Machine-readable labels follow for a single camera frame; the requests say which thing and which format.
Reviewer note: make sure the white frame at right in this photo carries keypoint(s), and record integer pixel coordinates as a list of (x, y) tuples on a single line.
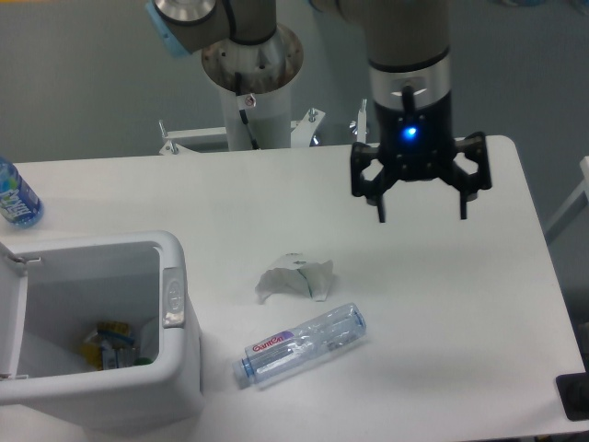
[(572, 206)]

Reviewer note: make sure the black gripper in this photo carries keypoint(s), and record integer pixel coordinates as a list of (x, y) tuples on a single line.
[(421, 147)]

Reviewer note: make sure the white pedestal base frame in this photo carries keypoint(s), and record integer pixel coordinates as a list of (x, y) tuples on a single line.
[(245, 133)]

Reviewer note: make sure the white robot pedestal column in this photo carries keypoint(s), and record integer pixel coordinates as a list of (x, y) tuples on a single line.
[(256, 79)]

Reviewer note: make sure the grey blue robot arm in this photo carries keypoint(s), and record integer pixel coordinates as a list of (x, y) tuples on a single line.
[(407, 44)]

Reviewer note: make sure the white plastic trash can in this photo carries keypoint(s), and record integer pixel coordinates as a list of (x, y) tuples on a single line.
[(54, 293)]

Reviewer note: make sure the clear plastic Ganten bottle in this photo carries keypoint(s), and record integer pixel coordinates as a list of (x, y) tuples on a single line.
[(285, 351)]

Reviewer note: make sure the blue labelled water bottle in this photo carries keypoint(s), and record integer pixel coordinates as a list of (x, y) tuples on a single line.
[(20, 205)]

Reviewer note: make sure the white paper trash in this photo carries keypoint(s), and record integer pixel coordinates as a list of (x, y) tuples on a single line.
[(297, 274)]

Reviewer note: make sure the yellow snack wrapper trash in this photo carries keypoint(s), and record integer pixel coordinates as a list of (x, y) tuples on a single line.
[(110, 345)]

